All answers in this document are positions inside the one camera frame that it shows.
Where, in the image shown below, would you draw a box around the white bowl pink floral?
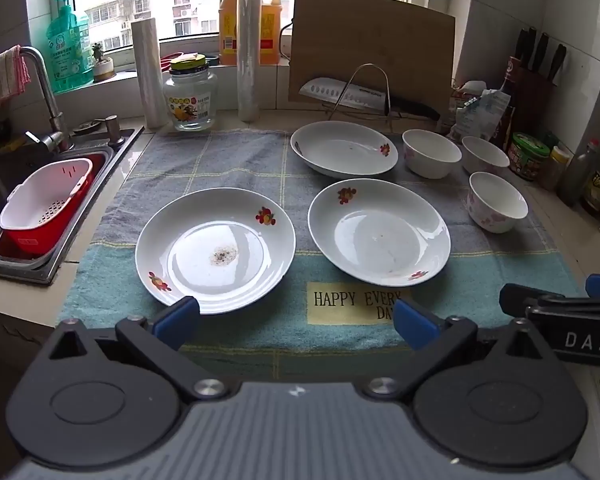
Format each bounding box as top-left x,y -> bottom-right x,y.
467,171 -> 530,235

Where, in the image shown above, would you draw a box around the orange cooking oil bottle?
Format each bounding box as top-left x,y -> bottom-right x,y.
218,0 -> 284,66

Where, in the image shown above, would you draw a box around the dark knife block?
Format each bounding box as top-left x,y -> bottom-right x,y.
504,26 -> 569,128

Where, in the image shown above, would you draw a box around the small potted plant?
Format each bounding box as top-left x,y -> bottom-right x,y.
91,42 -> 117,84

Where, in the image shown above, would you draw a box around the black handled kitchen knife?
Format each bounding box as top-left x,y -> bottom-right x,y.
299,77 -> 441,121

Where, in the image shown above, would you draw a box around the steel sink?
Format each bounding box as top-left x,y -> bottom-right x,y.
0,125 -> 146,287

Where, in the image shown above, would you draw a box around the pink dish cloth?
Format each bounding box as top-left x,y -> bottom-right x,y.
0,45 -> 32,112

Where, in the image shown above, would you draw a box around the white colander basket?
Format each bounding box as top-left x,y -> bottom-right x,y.
0,158 -> 94,243

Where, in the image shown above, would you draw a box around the green detergent bottle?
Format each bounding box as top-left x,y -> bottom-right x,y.
46,0 -> 95,95

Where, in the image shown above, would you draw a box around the green lid jar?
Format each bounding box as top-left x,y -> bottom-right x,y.
507,132 -> 551,182

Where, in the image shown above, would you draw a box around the grey seasoning bottle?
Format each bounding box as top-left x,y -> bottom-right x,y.
559,139 -> 600,207

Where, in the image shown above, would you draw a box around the red plastic basin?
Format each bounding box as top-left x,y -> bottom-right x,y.
0,152 -> 106,262

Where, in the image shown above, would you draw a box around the steel wire rack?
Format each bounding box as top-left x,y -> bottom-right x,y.
322,63 -> 399,134

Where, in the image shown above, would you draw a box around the steel faucet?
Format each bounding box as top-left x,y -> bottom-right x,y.
19,46 -> 77,155

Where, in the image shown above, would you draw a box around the clear cling film roll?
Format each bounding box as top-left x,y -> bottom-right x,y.
236,0 -> 262,123

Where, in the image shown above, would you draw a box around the plastic food bags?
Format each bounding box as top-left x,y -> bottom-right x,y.
449,80 -> 512,144

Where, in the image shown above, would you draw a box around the wooden cutting board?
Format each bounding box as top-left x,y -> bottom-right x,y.
287,0 -> 456,122

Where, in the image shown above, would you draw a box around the white floral plate dark stain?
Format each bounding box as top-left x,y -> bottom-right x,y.
135,187 -> 297,315

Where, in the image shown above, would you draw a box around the white plastic bag roll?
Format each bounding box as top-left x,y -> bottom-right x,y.
131,17 -> 169,129

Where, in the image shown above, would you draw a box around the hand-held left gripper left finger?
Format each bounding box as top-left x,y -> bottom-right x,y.
47,296 -> 230,403

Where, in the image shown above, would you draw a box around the sink drain plug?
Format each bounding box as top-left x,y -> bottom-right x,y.
72,119 -> 106,137

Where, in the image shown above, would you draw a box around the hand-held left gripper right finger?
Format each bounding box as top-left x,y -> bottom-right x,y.
364,299 -> 552,403

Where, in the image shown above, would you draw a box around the glass jar yellow lid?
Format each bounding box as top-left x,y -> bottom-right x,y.
162,52 -> 219,133

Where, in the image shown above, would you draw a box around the checked grey blue towel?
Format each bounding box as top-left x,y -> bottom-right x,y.
59,129 -> 583,366

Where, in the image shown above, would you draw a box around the small yellow cap bottle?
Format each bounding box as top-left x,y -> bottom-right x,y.
539,146 -> 572,191

